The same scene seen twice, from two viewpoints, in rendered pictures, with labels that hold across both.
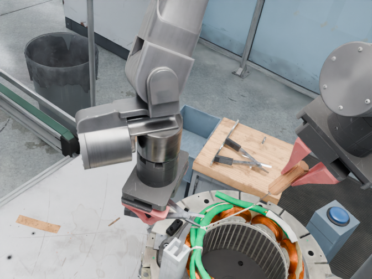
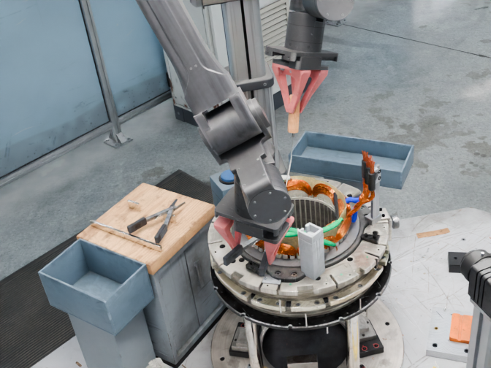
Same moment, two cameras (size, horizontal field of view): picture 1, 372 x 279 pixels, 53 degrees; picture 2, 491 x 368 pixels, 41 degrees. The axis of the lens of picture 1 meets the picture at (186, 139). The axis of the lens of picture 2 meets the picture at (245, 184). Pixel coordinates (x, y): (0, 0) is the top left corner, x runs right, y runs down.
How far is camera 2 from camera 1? 80 cm
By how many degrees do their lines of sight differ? 55
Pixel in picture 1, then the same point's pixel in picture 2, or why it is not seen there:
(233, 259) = not seen: hidden behind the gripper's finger
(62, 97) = not seen: outside the picture
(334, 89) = (332, 11)
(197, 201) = (221, 253)
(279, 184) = (296, 120)
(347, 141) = (317, 46)
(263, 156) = (153, 209)
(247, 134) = (112, 218)
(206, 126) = (72, 265)
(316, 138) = (309, 60)
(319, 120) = (299, 52)
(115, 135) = (274, 171)
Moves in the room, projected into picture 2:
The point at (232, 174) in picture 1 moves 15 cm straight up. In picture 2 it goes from (174, 235) to (161, 169)
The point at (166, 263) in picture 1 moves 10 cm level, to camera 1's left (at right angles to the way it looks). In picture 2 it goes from (316, 247) to (305, 292)
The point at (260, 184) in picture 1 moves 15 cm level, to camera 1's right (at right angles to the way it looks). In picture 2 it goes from (193, 215) to (215, 172)
